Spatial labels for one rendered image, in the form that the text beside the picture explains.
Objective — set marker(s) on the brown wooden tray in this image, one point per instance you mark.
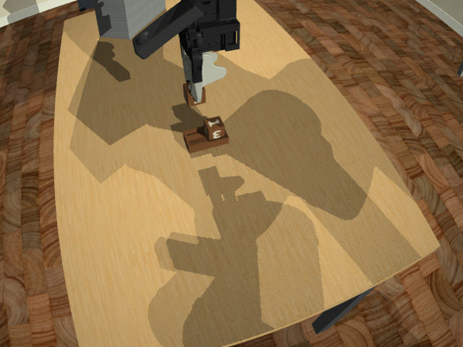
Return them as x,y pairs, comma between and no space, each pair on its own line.
196,140

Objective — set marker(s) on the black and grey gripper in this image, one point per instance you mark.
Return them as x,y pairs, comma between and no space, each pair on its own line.
220,23

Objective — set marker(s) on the brown wooden number cube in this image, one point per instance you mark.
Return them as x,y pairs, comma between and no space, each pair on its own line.
214,128
189,98

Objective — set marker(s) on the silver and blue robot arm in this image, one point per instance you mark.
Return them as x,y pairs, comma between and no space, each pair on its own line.
163,29

